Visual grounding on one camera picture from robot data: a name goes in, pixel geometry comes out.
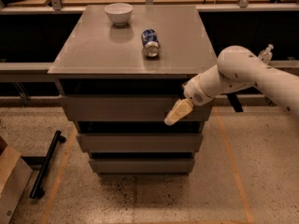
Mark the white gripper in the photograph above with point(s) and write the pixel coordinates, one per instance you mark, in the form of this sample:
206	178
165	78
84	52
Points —
195	92

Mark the grey top drawer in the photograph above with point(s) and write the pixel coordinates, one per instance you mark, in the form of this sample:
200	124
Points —
81	108

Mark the grey drawer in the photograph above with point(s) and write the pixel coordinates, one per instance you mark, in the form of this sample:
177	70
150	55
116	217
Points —
126	166
81	108
145	142

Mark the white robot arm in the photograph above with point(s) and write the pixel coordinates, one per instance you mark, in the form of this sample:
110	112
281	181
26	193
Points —
236	69

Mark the grey drawer cabinet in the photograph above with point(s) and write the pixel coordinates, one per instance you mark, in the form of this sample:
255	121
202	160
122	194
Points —
194	123

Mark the grey bottom drawer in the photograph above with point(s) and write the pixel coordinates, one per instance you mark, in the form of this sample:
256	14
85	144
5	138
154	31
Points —
126	166

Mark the grey middle drawer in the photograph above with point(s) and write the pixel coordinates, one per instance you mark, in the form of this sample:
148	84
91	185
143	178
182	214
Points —
145	142

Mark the blue soda can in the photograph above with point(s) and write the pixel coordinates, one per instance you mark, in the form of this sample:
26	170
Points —
150	42

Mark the clear sanitizer pump bottle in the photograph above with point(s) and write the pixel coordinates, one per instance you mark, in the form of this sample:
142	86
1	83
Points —
265	54

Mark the white ceramic bowl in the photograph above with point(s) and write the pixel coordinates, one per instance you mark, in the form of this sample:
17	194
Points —
119	13

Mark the brown cardboard box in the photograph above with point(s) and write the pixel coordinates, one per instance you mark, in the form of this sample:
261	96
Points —
14	176

